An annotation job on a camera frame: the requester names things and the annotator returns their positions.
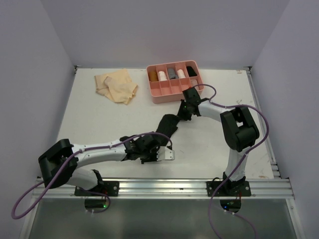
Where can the pink underwear cream waistband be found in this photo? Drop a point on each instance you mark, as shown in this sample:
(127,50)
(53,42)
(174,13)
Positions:
(194,82)

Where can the beige underwear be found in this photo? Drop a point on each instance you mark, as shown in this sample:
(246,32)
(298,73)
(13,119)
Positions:
(117,86)

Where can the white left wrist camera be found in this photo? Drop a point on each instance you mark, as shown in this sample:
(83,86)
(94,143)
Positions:
(165,154)

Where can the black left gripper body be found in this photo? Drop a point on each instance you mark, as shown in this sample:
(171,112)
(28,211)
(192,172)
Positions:
(149,155)

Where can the black underwear orange trim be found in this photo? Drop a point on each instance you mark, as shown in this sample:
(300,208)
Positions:
(168,125)

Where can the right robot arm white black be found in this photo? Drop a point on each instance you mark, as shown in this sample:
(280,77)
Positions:
(239,128)

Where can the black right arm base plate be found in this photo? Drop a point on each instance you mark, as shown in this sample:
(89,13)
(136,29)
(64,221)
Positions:
(229,189)

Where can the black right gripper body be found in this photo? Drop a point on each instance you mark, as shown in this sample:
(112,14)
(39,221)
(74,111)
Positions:
(184,111)

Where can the black rolled underwear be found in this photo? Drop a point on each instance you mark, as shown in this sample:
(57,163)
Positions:
(192,71)

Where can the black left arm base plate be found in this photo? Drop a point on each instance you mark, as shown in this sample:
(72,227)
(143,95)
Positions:
(109,188)

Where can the grey rolled underwear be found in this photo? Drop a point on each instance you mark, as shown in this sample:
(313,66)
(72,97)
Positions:
(172,74)

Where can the aluminium table frame rail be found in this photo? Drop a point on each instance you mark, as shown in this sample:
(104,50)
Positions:
(201,153)

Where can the pink divided organizer tray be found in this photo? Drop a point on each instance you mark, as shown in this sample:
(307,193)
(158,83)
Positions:
(171,90)

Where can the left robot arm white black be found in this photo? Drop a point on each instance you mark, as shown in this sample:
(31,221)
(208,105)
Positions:
(64,163)

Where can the brown rolled underwear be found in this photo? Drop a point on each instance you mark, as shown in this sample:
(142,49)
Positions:
(153,77)

